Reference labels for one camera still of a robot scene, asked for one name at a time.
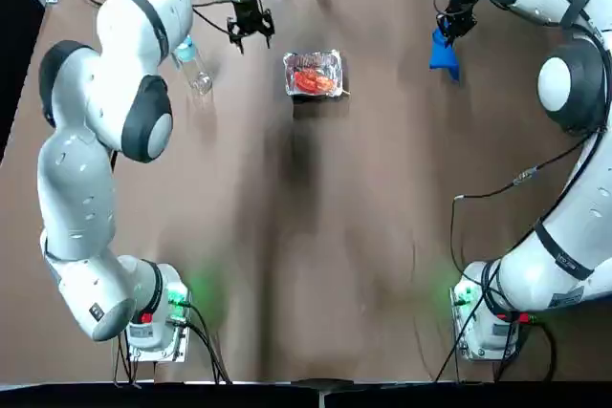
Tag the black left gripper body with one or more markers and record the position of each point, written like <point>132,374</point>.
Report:
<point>247,11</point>

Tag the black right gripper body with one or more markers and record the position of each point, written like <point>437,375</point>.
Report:
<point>461,6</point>

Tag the blue dishcloth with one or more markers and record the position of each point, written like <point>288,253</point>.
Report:
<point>442,57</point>

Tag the clear bottle with blue cap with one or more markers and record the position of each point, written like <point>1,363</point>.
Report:
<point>193,69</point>

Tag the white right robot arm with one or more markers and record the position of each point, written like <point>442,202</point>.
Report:
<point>588,207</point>

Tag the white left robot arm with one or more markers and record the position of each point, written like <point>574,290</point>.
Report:
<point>76,178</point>

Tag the orange food skewer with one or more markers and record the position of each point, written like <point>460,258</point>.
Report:
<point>313,82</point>

